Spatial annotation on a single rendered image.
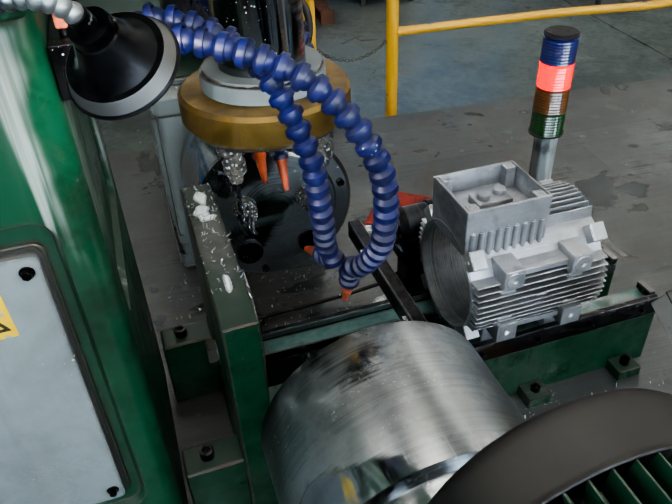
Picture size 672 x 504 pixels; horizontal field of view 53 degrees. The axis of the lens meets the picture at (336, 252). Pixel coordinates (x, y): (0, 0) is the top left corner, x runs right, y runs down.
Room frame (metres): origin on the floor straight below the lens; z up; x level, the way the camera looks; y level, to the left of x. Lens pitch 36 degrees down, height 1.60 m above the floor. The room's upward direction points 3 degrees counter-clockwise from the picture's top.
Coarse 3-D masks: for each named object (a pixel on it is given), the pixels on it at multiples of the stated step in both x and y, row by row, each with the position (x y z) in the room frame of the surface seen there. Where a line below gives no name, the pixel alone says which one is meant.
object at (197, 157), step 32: (192, 160) 0.93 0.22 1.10; (288, 160) 0.89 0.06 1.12; (224, 192) 0.86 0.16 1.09; (256, 192) 0.87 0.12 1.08; (288, 192) 0.88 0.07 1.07; (224, 224) 0.85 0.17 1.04; (256, 224) 0.87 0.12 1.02; (288, 224) 0.88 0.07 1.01; (256, 256) 0.86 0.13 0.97; (288, 256) 0.88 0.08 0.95
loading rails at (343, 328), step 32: (608, 256) 0.87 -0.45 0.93; (608, 288) 0.86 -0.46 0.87; (640, 288) 0.79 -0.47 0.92; (320, 320) 0.74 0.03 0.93; (352, 320) 0.75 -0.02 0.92; (384, 320) 0.75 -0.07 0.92; (608, 320) 0.74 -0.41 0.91; (640, 320) 0.76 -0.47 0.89; (288, 352) 0.70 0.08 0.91; (480, 352) 0.67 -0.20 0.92; (512, 352) 0.69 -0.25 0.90; (544, 352) 0.71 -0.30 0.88; (576, 352) 0.72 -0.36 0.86; (608, 352) 0.74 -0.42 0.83; (640, 352) 0.76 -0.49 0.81; (512, 384) 0.69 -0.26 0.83; (544, 384) 0.71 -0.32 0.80
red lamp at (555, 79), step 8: (544, 64) 1.11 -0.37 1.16; (544, 72) 1.11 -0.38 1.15; (552, 72) 1.10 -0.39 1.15; (560, 72) 1.10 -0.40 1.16; (568, 72) 1.10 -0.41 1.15; (536, 80) 1.13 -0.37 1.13; (544, 80) 1.11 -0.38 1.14; (552, 80) 1.10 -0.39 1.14; (560, 80) 1.10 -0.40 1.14; (568, 80) 1.10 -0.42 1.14; (544, 88) 1.11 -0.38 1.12; (552, 88) 1.10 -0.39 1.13; (560, 88) 1.09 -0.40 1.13; (568, 88) 1.10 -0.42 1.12
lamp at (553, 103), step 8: (536, 88) 1.13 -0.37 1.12; (536, 96) 1.12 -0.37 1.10; (544, 96) 1.10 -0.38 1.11; (552, 96) 1.10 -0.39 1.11; (560, 96) 1.10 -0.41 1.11; (568, 96) 1.11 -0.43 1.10; (536, 104) 1.12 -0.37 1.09; (544, 104) 1.10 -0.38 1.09; (552, 104) 1.10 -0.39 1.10; (560, 104) 1.10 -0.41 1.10; (544, 112) 1.10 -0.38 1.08; (552, 112) 1.09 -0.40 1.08; (560, 112) 1.10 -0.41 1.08
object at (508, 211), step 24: (480, 168) 0.80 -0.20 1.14; (504, 168) 0.80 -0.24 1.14; (456, 192) 0.79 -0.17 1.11; (480, 192) 0.75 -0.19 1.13; (504, 192) 0.76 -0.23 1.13; (528, 192) 0.77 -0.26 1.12; (432, 216) 0.78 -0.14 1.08; (456, 216) 0.71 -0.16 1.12; (480, 216) 0.69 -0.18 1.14; (504, 216) 0.70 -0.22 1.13; (528, 216) 0.71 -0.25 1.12; (480, 240) 0.69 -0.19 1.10; (504, 240) 0.70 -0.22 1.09; (528, 240) 0.71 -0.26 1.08
